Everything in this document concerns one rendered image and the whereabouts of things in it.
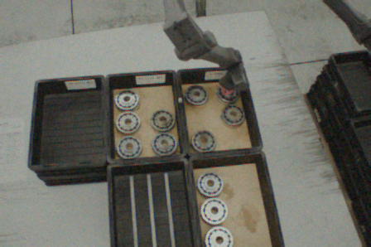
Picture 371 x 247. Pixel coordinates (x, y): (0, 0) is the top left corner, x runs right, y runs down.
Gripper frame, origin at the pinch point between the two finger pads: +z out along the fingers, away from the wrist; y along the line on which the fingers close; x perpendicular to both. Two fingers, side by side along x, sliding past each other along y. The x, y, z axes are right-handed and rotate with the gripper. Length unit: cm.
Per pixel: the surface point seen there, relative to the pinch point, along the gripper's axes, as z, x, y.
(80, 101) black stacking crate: 4, 41, -50
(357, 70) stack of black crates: 38, -32, 97
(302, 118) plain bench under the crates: 17.4, -29.9, 25.9
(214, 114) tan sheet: 4.1, -2.9, -11.2
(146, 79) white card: -2.1, 27.0, -23.8
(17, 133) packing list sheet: 16, 55, -79
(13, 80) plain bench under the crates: 16, 82, -65
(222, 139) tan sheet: 4.2, -13.2, -17.4
